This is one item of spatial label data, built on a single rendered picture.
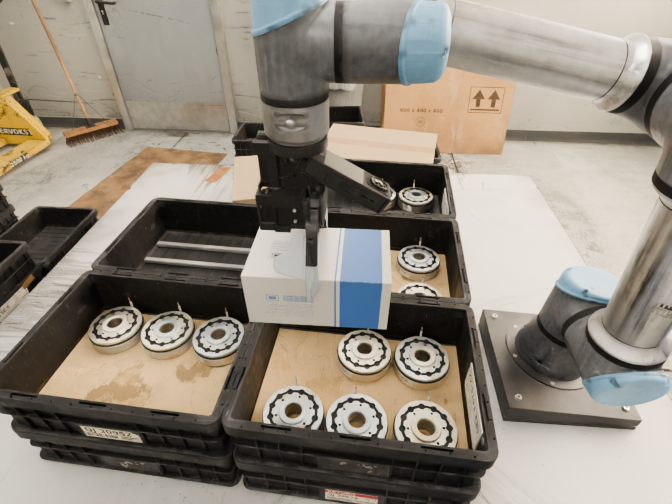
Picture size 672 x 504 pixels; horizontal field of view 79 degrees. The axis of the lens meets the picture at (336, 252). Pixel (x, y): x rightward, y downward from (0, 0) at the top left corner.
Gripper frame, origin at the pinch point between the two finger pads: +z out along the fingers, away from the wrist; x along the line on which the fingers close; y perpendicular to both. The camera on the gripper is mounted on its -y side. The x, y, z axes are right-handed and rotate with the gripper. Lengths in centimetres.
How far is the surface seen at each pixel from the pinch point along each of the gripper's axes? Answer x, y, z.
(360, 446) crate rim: 17.4, -6.9, 18.1
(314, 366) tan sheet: -2.3, 2.3, 27.7
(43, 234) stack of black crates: -98, 142, 72
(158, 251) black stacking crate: -35, 47, 28
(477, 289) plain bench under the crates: -41, -39, 41
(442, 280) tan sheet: -29.1, -25.7, 28.0
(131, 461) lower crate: 14, 34, 35
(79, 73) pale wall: -316, 248, 60
